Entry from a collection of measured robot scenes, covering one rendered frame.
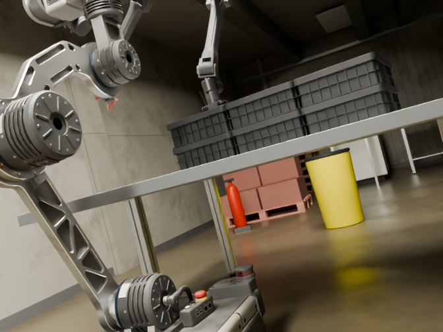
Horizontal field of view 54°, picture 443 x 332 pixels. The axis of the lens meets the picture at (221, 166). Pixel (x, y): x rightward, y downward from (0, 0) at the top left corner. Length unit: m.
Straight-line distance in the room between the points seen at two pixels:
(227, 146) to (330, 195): 2.05
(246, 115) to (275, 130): 0.14
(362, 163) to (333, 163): 3.08
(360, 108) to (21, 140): 1.07
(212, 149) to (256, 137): 0.20
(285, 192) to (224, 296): 3.91
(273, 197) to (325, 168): 1.85
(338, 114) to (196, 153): 0.62
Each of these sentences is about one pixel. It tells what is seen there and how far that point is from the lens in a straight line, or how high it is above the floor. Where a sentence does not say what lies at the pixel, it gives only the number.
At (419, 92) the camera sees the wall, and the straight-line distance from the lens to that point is 8.73.
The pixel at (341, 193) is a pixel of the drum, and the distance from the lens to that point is 3.72.
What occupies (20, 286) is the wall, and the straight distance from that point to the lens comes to 3.68.
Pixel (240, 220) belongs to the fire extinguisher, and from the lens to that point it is 5.00.
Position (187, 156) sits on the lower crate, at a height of 0.77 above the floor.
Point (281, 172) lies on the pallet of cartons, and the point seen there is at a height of 0.51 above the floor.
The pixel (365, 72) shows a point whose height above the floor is 0.87.
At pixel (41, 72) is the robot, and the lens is 1.41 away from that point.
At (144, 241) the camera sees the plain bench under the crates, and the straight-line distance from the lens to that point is 2.10.
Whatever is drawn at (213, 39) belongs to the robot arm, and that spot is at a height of 1.23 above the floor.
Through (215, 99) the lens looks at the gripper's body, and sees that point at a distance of 1.87.
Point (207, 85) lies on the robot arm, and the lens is 1.88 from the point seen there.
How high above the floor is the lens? 0.65
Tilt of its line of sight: 1 degrees up
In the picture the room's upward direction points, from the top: 15 degrees counter-clockwise
